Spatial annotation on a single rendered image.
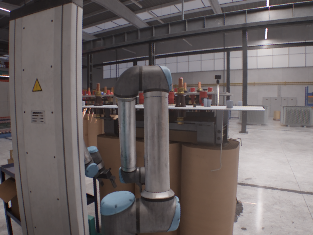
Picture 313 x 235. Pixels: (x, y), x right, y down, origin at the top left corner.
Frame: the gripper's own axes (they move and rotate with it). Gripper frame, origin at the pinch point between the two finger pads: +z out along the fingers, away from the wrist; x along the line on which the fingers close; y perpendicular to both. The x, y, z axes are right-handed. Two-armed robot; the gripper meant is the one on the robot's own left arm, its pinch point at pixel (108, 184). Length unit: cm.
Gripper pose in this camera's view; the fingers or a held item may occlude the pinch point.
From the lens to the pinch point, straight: 164.5
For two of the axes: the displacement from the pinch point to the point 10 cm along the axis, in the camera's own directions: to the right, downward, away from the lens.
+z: 2.8, 8.8, 3.7
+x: -8.8, 0.8, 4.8
